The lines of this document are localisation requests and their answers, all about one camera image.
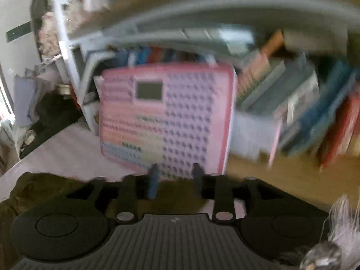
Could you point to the furry keychain pompom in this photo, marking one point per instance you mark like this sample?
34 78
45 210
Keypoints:
341 249

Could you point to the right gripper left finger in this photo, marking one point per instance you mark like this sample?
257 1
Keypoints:
135 188

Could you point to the white metal bookshelf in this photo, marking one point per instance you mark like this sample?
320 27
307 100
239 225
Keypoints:
87 25

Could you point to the brass bowl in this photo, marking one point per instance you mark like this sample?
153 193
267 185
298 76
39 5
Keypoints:
63 89

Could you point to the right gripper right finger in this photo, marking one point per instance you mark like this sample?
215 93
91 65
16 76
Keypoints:
217 188

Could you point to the pink cartoon desk mat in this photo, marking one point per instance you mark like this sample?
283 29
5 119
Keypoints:
73 152

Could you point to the row of blue books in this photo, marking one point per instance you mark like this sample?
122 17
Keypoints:
263 88

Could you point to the red thick dictionary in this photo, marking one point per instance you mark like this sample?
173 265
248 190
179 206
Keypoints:
339 135

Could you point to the brown corduroy garment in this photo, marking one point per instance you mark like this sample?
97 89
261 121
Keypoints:
31 189

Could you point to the folded lavender cloth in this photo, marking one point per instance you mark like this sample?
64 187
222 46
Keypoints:
28 92

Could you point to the pink learning tablet toy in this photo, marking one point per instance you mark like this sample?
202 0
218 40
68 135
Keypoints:
174 115

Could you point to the white card box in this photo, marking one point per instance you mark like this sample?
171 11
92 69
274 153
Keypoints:
253 135

